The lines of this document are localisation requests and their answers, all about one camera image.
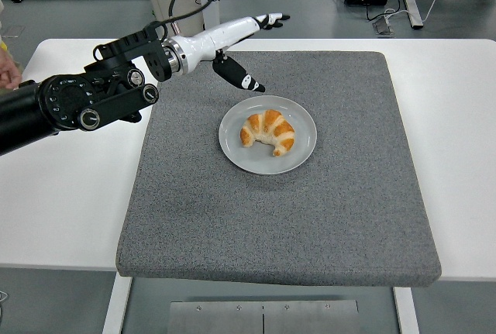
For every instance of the golden croissant bread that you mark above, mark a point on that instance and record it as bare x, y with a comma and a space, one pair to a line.
267, 128

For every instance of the grey floor socket box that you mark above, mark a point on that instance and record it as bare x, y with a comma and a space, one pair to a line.
383, 27

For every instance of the grey floor cover plate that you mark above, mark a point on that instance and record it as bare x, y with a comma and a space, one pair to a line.
13, 31

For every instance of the grey metal plate with screws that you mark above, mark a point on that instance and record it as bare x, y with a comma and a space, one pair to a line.
217, 318

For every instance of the person's hand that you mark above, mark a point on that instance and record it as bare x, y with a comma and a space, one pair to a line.
7, 72

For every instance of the person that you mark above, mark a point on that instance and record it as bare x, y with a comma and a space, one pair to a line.
1, 8

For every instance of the pale grey round plate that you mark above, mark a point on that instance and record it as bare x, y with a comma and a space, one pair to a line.
302, 144

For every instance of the white table leg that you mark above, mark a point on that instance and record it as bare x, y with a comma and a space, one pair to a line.
116, 307
407, 310

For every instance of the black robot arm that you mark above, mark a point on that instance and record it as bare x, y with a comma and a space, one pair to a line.
23, 117

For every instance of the grey felt mat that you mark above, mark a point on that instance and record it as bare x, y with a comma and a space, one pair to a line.
271, 214

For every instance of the white black-fingered robot hand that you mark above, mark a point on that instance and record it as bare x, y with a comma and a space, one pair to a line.
217, 37

